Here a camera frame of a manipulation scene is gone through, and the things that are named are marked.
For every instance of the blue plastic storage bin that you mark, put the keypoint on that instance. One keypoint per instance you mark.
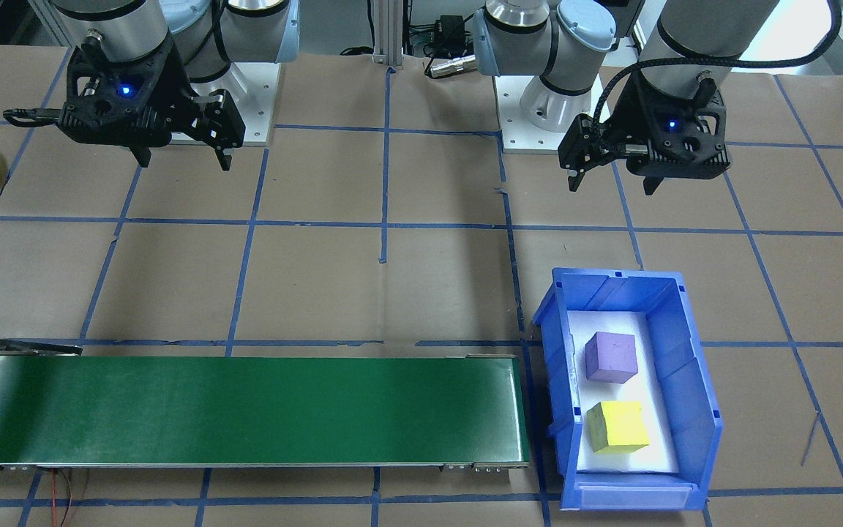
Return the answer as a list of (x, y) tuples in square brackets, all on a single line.
[(692, 380)]

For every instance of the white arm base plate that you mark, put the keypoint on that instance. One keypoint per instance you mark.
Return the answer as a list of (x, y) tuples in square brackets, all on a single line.
[(516, 139), (257, 102)]

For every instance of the silver cylindrical connector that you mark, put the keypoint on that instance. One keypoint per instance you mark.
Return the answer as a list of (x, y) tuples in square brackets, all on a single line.
[(451, 66)]

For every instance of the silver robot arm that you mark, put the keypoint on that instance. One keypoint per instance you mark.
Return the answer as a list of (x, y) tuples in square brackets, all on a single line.
[(246, 29), (575, 66)]

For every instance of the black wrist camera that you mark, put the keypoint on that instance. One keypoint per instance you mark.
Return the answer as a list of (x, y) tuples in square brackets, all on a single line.
[(99, 128), (685, 162)]

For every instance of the purple foam block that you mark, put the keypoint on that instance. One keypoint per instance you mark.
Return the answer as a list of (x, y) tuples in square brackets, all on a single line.
[(612, 359)]

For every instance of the yellow foam block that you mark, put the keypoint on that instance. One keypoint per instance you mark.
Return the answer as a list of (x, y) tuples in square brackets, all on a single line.
[(617, 424)]

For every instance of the green conveyor belt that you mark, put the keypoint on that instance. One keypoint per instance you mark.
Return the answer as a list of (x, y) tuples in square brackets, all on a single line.
[(246, 410)]

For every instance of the black electronics box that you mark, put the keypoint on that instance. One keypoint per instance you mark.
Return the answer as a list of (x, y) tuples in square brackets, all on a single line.
[(447, 31)]

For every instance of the white foam pad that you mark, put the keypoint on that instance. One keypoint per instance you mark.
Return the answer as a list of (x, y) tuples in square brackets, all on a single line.
[(663, 446)]

